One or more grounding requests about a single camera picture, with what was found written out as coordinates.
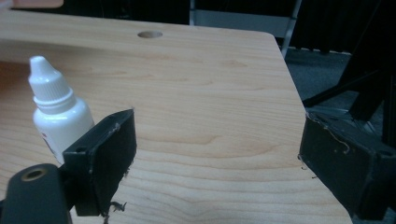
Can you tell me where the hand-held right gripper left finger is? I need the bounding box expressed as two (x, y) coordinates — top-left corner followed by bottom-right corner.
(61, 107), (138, 217)

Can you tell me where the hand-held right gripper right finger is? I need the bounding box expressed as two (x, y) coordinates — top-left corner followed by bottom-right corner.
(298, 112), (396, 222)

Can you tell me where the white dropper bottle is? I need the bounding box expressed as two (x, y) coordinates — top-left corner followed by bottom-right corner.
(27, 55), (95, 165)

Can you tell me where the black stand leg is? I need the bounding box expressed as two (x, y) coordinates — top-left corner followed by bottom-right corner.
(302, 0), (396, 147)

